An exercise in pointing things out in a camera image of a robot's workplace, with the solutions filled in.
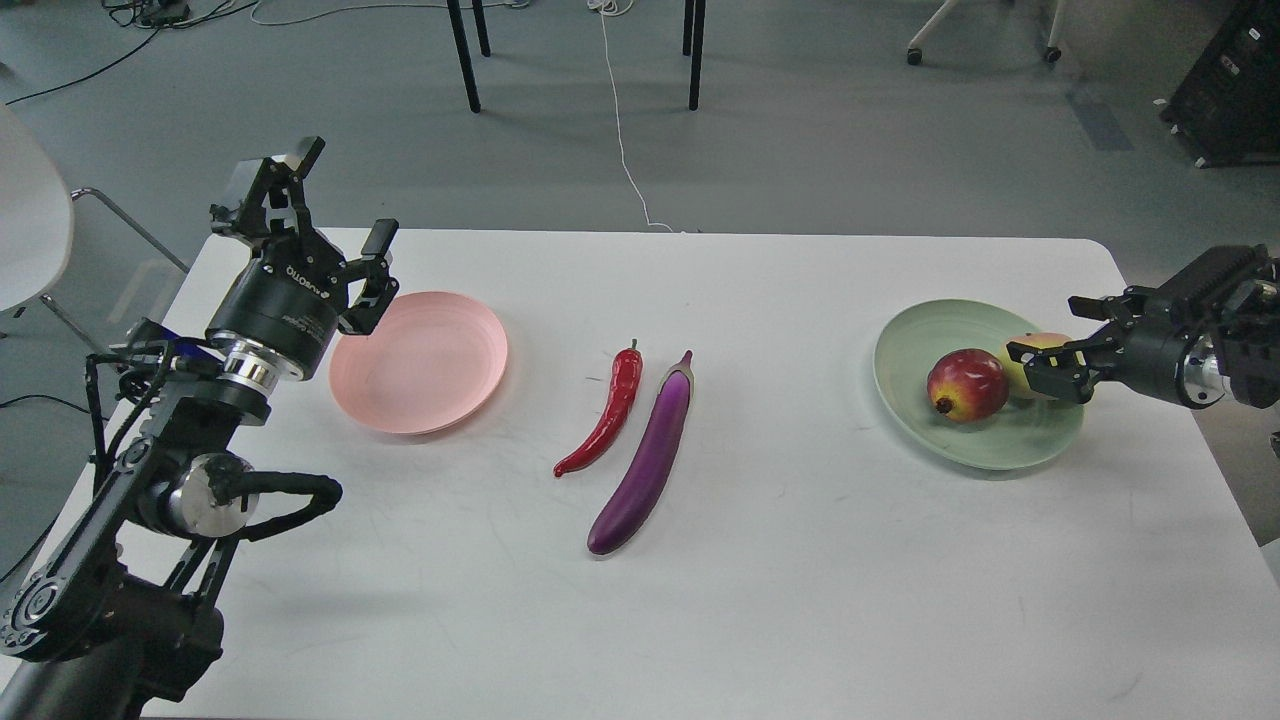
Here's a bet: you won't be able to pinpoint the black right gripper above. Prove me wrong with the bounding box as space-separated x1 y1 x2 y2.
1007 287 1226 409

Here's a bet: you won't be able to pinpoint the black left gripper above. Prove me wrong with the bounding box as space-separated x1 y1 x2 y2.
206 137 401 380

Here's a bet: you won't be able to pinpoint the yellow-red peach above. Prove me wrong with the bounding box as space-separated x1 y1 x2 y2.
996 331 1073 400

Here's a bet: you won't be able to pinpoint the red pomegranate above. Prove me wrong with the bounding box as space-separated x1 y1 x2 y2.
925 348 1011 424

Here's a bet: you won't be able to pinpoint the red chili pepper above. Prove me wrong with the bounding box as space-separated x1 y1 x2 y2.
553 338 644 478

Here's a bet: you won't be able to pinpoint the purple eggplant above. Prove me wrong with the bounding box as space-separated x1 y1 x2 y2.
586 350 695 556

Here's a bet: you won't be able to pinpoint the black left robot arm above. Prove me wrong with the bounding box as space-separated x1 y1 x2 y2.
3 137 399 719

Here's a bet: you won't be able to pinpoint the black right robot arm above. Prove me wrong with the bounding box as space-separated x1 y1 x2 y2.
1006 245 1279 410

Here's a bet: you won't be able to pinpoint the green plate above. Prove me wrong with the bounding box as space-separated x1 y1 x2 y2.
872 299 1085 471

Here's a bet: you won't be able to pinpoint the pink plate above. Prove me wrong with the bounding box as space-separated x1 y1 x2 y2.
329 291 509 436

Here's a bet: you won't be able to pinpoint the black table legs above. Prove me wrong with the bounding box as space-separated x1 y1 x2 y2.
445 1 708 114

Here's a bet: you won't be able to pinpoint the black equipment case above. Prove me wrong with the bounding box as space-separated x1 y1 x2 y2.
1158 1 1279 169

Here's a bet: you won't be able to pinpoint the white chair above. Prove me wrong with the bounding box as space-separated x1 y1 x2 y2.
1 108 189 354

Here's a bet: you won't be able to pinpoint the white office chair base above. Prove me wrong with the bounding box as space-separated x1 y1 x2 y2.
902 1 1073 68

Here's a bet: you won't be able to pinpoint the black floor cables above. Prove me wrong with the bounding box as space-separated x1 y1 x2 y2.
5 0 261 106

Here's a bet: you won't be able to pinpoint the white floor cable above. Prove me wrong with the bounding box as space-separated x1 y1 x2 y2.
586 0 686 234

